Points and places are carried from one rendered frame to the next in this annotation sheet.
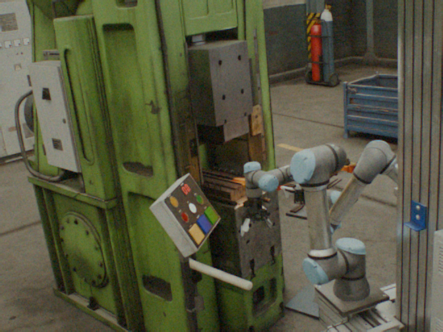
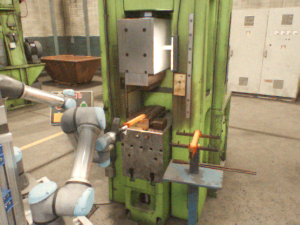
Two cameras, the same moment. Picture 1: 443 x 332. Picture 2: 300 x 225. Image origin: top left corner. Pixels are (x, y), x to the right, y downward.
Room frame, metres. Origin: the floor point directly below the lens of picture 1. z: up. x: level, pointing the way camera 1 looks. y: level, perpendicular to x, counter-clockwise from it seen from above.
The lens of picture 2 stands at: (2.14, -2.05, 1.69)
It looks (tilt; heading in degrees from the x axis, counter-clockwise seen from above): 18 degrees down; 68
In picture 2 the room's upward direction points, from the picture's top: 1 degrees counter-clockwise
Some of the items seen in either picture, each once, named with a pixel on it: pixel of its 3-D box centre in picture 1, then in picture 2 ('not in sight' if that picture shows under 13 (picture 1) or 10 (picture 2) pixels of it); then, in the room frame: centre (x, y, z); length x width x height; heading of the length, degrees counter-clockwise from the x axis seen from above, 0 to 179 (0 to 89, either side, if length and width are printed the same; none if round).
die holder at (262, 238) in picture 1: (224, 221); (153, 142); (3.03, 0.01, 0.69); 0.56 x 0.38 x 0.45; 45
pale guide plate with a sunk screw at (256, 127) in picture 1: (255, 120); (179, 84); (3.15, -0.24, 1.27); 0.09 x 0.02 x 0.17; 135
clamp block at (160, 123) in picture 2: not in sight; (160, 123); (3.01, -0.19, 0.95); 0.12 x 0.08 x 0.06; 45
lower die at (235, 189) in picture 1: (215, 184); (147, 115); (2.99, 0.04, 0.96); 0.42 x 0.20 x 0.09; 45
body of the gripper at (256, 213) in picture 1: (256, 207); not in sight; (2.31, -0.15, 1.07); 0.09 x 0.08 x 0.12; 19
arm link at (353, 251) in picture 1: (349, 256); (10, 160); (1.93, -0.48, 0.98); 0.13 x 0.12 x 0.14; 117
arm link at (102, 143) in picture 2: (332, 198); (102, 143); (2.45, -0.53, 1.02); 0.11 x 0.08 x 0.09; 45
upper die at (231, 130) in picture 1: (208, 124); (146, 75); (2.99, 0.04, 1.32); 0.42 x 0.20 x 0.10; 45
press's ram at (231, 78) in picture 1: (209, 79); (150, 45); (3.02, 0.01, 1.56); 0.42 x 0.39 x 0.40; 45
